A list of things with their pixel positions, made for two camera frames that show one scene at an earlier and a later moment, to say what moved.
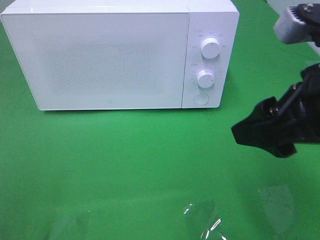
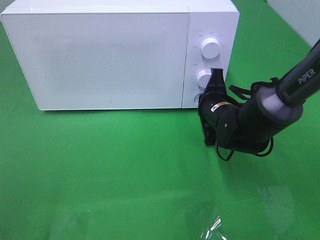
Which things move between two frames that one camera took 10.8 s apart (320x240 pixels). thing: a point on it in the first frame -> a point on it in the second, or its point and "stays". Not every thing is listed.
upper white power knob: [210, 48] stays
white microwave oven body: [124, 54] stays
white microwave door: [102, 61] stays
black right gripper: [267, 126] -> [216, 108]
